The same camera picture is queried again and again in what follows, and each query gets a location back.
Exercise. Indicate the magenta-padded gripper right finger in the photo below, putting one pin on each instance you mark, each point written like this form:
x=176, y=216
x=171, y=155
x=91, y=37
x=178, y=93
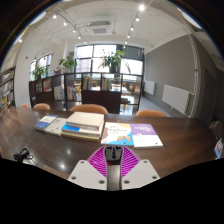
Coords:
x=141, y=173

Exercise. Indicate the large white wall radiator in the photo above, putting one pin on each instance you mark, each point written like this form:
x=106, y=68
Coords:
x=175, y=97

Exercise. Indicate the black charger block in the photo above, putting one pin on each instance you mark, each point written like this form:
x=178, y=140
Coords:
x=114, y=155

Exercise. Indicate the orange chairs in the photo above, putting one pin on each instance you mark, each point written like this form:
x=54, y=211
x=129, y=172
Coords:
x=89, y=108

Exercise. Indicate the ceiling spot lights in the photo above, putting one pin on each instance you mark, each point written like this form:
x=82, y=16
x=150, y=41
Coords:
x=141, y=7

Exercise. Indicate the small white wall radiator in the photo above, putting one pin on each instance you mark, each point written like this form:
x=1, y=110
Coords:
x=149, y=87

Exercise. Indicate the ceiling air conditioner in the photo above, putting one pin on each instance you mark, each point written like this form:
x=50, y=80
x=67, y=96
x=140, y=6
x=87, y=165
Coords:
x=99, y=29

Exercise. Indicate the thick white book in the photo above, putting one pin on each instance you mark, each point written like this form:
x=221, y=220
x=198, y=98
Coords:
x=86, y=119

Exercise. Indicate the plain white thin book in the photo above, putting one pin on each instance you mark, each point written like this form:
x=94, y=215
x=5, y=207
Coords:
x=56, y=126

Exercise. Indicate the green potted plant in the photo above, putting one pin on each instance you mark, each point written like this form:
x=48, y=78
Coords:
x=67, y=62
x=112, y=60
x=39, y=71

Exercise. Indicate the orange chair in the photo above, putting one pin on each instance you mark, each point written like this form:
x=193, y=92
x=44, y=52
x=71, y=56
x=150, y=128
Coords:
x=1, y=153

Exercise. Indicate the purple and white book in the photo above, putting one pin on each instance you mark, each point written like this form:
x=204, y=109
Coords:
x=145, y=134

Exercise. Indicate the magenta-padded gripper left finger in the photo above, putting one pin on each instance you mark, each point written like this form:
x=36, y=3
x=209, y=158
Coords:
x=85, y=173

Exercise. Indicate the tall wall bookshelf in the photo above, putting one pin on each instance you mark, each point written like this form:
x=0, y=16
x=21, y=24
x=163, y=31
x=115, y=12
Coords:
x=6, y=90

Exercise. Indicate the dark open shelf unit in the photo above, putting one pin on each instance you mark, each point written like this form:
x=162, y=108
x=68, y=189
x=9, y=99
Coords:
x=100, y=98

